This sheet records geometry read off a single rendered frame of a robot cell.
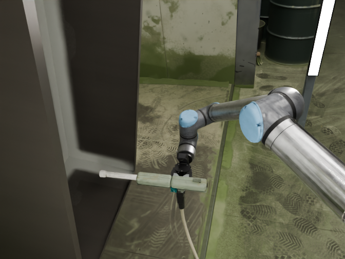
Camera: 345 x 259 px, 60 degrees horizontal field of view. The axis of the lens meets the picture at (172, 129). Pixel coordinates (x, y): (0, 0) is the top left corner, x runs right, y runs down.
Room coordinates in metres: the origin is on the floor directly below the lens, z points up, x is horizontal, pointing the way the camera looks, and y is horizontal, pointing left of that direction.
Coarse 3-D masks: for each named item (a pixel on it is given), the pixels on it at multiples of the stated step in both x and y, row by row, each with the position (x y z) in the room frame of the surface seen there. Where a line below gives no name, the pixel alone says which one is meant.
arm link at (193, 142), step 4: (180, 136) 1.16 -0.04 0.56; (196, 136) 1.15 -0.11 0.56; (180, 140) 1.15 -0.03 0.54; (184, 140) 1.13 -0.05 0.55; (188, 140) 1.13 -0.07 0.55; (192, 140) 1.13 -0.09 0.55; (196, 140) 1.15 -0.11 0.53; (180, 144) 1.12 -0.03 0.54; (192, 144) 1.11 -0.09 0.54; (196, 144) 1.14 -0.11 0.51
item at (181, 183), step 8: (104, 176) 0.95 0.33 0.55; (112, 176) 0.95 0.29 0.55; (120, 176) 0.94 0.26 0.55; (128, 176) 0.93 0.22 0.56; (136, 176) 0.92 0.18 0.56; (144, 176) 0.91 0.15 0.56; (152, 176) 0.91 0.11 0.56; (160, 176) 0.90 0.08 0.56; (168, 176) 0.90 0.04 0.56; (176, 176) 0.89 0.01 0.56; (144, 184) 0.90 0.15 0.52; (152, 184) 0.89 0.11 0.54; (160, 184) 0.88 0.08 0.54; (168, 184) 0.87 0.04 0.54; (176, 184) 0.86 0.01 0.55; (184, 184) 0.85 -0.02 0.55; (192, 184) 0.84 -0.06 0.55; (200, 184) 0.84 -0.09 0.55; (176, 192) 0.87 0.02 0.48; (184, 192) 0.86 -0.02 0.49; (184, 200) 0.88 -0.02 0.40
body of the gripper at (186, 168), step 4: (188, 156) 1.05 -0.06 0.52; (176, 164) 1.00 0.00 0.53; (180, 164) 1.00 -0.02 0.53; (184, 164) 0.99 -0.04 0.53; (188, 164) 0.99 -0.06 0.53; (176, 168) 0.98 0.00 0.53; (180, 168) 0.97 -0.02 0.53; (184, 168) 0.97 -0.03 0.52; (188, 168) 0.97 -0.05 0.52; (180, 172) 0.96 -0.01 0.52; (184, 172) 0.95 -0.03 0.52
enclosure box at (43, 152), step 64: (0, 0) 0.43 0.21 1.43; (64, 0) 1.08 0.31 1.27; (128, 0) 1.02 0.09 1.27; (0, 64) 0.44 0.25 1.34; (64, 64) 1.10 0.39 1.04; (128, 64) 1.03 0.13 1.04; (0, 128) 0.46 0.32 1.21; (64, 128) 1.13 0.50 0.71; (128, 128) 1.05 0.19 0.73; (0, 192) 0.49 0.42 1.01; (64, 192) 0.45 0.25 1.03; (0, 256) 0.54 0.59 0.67; (64, 256) 0.47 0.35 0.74
